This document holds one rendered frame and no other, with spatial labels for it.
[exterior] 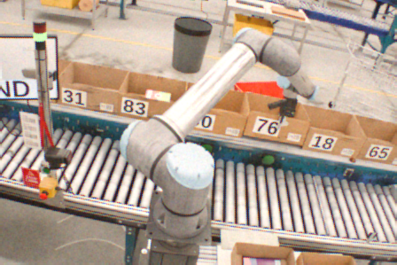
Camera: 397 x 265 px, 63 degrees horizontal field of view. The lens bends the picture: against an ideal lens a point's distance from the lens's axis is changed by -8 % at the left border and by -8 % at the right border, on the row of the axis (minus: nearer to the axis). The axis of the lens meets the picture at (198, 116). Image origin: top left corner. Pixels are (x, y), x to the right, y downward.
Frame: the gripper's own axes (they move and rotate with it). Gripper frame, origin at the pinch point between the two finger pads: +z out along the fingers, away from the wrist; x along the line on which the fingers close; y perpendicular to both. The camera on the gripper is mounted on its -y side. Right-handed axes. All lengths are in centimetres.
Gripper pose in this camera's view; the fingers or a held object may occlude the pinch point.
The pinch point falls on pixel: (277, 127)
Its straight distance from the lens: 215.2
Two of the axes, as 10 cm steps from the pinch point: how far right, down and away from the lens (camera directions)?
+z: -1.8, 9.3, 3.2
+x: 0.3, -3.2, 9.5
